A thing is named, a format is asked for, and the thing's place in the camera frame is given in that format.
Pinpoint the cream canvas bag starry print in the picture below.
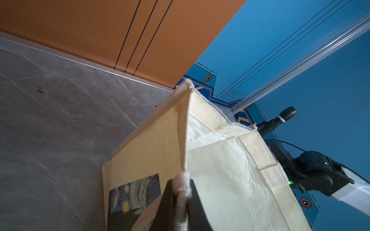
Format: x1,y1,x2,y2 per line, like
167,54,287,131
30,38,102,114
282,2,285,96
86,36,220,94
102,80,310,231

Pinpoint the black microphone on stand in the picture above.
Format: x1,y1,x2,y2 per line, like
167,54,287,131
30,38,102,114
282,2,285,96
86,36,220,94
257,106,298,137

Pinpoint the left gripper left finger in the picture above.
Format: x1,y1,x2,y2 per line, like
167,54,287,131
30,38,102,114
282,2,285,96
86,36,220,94
149,180,177,231

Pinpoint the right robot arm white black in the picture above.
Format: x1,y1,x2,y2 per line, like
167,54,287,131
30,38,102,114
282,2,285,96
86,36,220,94
265,139,370,216

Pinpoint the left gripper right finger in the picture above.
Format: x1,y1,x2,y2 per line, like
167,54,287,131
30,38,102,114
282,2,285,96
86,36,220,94
188,179,213,231

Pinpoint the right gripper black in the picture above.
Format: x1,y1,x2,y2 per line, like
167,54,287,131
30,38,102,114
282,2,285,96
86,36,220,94
265,139,306,193

